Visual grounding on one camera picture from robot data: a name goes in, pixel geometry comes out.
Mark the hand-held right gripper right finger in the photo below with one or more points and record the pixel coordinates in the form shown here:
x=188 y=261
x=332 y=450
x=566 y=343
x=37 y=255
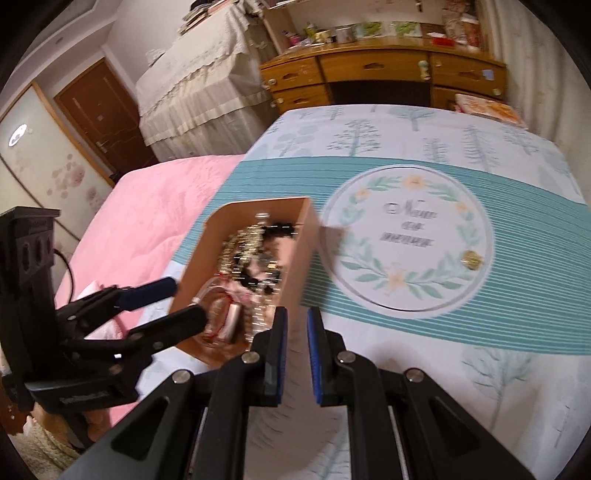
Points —
x=316 y=355

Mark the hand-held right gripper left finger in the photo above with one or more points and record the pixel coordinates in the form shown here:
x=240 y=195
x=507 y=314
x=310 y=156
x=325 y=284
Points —
x=280 y=355

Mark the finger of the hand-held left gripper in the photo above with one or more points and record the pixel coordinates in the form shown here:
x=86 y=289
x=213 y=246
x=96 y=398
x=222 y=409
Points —
x=180 y=321
x=152 y=288

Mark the peach cardboard box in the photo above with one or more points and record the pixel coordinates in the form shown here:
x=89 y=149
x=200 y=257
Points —
x=304 y=258

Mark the small gold brooch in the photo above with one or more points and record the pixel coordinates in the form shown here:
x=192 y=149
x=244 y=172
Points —
x=471 y=259

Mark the person's left forearm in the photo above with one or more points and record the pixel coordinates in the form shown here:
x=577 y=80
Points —
x=41 y=450

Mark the pink blanket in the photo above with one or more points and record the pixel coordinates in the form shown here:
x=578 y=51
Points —
x=152 y=207

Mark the tree print bed sheet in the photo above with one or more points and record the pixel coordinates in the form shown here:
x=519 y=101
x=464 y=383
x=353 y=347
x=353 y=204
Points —
x=415 y=323

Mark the floral wardrobe door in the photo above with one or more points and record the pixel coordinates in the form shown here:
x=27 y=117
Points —
x=46 y=161

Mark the brown wooden door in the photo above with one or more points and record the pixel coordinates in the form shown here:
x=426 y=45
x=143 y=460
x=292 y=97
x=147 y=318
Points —
x=101 y=120

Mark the cream lace piano cover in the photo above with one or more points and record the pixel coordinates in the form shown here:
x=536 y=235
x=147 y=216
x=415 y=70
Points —
x=198 y=92

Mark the stack of books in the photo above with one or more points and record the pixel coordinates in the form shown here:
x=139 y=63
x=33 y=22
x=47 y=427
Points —
x=198 y=14

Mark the wooden desk hutch shelf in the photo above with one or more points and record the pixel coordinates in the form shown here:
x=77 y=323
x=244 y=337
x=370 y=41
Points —
x=277 y=23

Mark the wooden desk with drawers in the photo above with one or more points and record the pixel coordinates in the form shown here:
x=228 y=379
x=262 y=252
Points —
x=374 y=64

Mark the orange book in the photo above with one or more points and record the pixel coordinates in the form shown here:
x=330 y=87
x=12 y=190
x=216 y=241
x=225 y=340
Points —
x=494 y=110

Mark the grey mug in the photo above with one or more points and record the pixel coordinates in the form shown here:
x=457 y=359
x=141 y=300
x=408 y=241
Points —
x=344 y=36

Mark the green printed card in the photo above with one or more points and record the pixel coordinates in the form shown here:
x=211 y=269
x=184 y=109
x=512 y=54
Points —
x=408 y=29
x=368 y=30

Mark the flat red box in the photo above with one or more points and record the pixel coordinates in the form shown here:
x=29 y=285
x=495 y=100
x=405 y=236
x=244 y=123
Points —
x=444 y=42

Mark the patterned gift box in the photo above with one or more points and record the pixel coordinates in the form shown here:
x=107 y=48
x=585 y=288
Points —
x=464 y=30

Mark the cream curtain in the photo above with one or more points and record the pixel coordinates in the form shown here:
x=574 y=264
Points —
x=545 y=69

